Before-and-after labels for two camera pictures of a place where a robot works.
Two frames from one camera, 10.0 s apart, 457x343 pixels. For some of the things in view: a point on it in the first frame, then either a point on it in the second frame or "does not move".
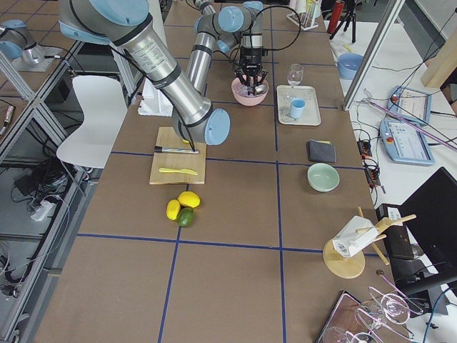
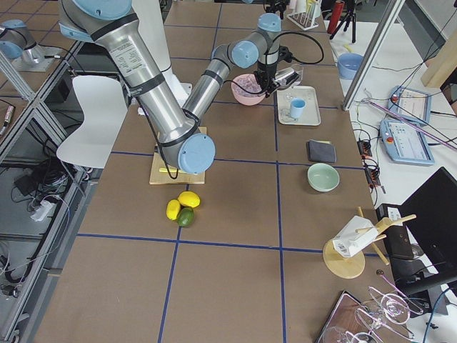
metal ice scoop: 260,89 → 286,77
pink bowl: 240,92 does not move
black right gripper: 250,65 → 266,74
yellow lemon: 189,199 does not move
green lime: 186,217 does not move
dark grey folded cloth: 321,151 does not move
